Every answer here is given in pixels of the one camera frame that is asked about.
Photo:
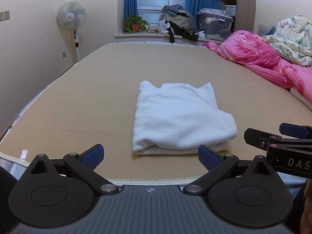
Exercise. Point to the white green floral quilt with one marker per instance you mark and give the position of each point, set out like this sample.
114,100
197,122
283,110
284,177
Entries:
290,41

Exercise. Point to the potted green plant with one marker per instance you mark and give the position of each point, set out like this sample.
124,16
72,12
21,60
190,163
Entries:
135,24

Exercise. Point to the small white storage box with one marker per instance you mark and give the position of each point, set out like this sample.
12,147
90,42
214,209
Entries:
230,10

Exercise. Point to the wooden bookshelf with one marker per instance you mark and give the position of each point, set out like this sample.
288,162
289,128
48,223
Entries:
246,4

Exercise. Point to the white standing fan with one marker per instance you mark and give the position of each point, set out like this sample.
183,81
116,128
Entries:
71,15

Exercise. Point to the white shirt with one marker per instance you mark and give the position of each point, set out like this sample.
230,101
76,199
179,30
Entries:
175,117

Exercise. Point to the pile of clothes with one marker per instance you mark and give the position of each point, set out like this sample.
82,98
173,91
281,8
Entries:
175,14

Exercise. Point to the clear plastic storage bin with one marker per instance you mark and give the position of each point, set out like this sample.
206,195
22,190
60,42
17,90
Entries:
214,26

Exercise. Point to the pink floral quilt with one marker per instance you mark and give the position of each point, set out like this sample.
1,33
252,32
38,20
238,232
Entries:
256,51

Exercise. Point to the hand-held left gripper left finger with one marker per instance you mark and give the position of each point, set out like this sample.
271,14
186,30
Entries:
93,154

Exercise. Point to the tissue pack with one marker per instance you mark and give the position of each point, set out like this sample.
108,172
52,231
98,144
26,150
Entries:
201,34

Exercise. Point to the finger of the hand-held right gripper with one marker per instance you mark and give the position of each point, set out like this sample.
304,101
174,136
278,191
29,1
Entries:
256,136
295,131

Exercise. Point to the person's right hand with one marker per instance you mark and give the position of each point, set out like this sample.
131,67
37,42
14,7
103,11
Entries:
308,221

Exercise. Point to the black garment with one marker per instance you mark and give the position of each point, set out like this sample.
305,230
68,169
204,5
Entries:
181,33

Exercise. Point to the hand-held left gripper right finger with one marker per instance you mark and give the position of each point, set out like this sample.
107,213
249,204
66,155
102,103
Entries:
207,156

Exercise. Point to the bed with beige mat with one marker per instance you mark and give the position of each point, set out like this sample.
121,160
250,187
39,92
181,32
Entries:
97,90

